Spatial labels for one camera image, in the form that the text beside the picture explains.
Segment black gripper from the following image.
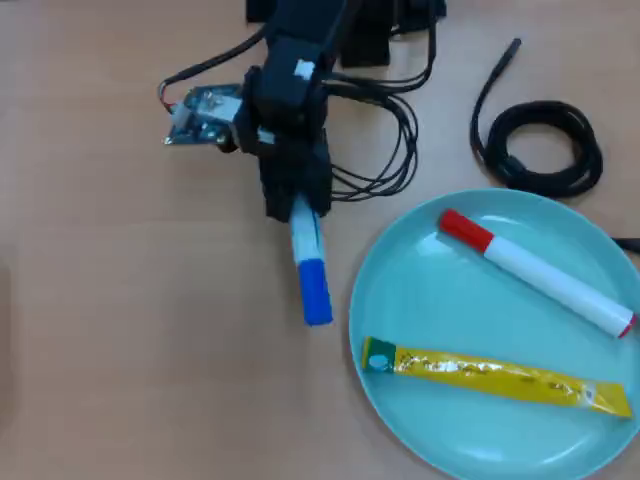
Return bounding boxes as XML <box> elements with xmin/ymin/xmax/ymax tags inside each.
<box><xmin>233</xmin><ymin>63</ymin><xmax>335</xmax><ymax>224</ymax></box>

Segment blue capped white marker pen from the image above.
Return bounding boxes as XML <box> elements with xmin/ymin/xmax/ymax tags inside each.
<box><xmin>288</xmin><ymin>194</ymin><xmax>335</xmax><ymax>328</ymax></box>

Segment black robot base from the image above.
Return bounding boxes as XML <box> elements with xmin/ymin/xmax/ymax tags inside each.
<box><xmin>244</xmin><ymin>0</ymin><xmax>449</xmax><ymax>37</ymax></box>

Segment red capped white marker pen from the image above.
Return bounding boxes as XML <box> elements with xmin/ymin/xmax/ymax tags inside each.
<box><xmin>438</xmin><ymin>208</ymin><xmax>638</xmax><ymax>340</ymax></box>

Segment light green round bowl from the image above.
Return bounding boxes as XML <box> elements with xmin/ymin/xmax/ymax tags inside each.
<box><xmin>348</xmin><ymin>188</ymin><xmax>640</xmax><ymax>480</ymax></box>

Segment black rectangular block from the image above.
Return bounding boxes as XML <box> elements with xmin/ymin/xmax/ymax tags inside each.
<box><xmin>339</xmin><ymin>20</ymin><xmax>392</xmax><ymax>70</ymax></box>

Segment yellow stick sachet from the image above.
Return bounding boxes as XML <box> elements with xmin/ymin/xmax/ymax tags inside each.
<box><xmin>360</xmin><ymin>335</ymin><xmax>634</xmax><ymax>420</ymax></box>

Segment thin black robot wires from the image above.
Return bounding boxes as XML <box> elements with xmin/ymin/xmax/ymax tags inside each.
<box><xmin>323</xmin><ymin>87</ymin><xmax>420</xmax><ymax>203</ymax></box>

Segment green camera circuit board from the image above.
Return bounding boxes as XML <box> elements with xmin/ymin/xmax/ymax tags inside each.
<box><xmin>161</xmin><ymin>83</ymin><xmax>247</xmax><ymax>152</ymax></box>

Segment black camera cable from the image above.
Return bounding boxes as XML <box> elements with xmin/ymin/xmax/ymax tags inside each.
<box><xmin>158</xmin><ymin>27</ymin><xmax>269</xmax><ymax>114</ymax></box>

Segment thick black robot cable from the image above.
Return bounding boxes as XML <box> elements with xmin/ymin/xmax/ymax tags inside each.
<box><xmin>320</xmin><ymin>0</ymin><xmax>440</xmax><ymax>96</ymax></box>

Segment black coiled cable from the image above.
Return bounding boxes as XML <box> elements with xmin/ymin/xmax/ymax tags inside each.
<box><xmin>469</xmin><ymin>37</ymin><xmax>605</xmax><ymax>202</ymax></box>

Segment black cable plug end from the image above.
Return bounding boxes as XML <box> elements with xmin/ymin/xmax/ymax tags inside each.
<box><xmin>610</xmin><ymin>233</ymin><xmax>640</xmax><ymax>255</ymax></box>

